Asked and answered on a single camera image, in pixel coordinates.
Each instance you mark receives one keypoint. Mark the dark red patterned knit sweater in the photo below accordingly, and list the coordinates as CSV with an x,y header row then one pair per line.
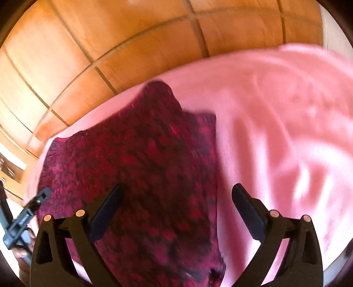
x,y
164,232

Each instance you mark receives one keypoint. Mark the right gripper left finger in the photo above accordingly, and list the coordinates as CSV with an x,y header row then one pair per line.
x,y
64,252

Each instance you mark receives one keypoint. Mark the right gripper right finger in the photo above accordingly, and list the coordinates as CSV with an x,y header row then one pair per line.
x,y
302,262

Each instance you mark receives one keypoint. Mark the wooden panelled headboard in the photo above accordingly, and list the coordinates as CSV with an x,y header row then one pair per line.
x,y
62,59

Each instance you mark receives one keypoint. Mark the pink bed sheet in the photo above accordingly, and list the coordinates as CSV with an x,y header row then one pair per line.
x,y
283,131

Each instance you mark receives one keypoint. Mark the person's left hand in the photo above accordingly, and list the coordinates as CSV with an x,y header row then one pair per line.
x,y
20,253

